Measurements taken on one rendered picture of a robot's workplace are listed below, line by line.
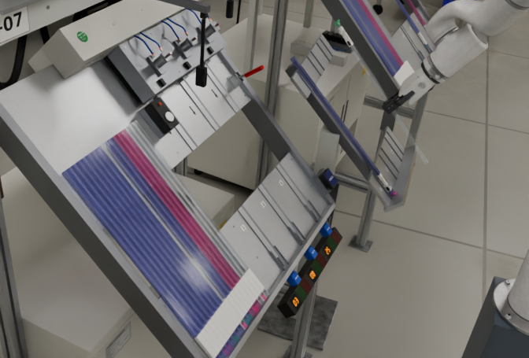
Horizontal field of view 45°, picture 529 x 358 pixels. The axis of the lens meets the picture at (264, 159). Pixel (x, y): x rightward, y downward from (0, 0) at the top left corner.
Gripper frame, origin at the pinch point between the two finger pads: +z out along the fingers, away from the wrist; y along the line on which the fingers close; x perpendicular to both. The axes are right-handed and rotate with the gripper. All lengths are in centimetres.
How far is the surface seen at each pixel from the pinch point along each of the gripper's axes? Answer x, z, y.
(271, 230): 6, 25, -48
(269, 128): 21.6, 21.5, -20.9
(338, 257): -48, 83, 38
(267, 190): 12.8, 23.3, -39.8
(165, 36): 57, 11, -39
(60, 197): 48, 23, -86
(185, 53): 51, 11, -38
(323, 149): 3.1, 24.9, -3.0
